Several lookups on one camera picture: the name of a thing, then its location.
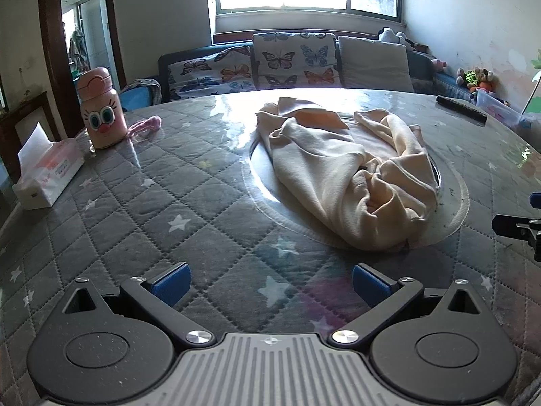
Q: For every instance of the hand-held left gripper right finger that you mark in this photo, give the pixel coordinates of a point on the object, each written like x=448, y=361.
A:
x=368, y=283

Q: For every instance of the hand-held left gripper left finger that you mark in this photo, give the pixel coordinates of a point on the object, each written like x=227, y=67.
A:
x=171, y=283

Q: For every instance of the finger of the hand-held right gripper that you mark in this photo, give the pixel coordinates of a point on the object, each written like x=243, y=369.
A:
x=536, y=201
x=513, y=224

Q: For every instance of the cream garment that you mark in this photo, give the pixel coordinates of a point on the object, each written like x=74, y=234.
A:
x=329, y=169

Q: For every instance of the hanging clothes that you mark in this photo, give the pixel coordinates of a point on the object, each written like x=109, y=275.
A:
x=78, y=48

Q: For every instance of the green decoration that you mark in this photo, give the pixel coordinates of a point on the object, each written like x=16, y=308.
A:
x=534, y=103

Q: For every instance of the grey quilted star table cover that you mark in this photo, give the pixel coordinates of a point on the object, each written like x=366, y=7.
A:
x=169, y=186

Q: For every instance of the clear plastic storage box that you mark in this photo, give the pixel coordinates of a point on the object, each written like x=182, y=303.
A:
x=501, y=108

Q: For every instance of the black remote control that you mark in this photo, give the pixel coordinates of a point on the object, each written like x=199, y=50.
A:
x=460, y=109

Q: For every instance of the pile of colourful plush toys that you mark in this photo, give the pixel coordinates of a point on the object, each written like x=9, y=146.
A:
x=475, y=78

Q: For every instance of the white tissue box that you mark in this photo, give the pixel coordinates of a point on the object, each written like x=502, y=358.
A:
x=50, y=169

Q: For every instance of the pink plush toy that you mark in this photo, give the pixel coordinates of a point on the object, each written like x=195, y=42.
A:
x=439, y=64

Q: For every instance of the pink cartoon face bottle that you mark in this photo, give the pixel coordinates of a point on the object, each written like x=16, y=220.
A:
x=103, y=114

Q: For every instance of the blue chair with grey cloth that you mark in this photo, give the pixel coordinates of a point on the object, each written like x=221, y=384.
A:
x=139, y=95

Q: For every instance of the wide butterfly print cushion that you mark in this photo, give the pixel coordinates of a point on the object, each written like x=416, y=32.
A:
x=211, y=76

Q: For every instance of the plain beige cushion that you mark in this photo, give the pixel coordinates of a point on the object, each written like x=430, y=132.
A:
x=372, y=63

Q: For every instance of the white plush toy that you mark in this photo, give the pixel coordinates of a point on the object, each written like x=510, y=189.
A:
x=391, y=36

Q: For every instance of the dark blue sofa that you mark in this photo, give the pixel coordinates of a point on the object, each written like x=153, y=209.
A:
x=177, y=57

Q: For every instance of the dark wooden side table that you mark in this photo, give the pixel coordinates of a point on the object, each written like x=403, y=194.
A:
x=8, y=122

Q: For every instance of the dark wooden door frame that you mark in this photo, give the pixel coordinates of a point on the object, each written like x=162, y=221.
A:
x=50, y=29

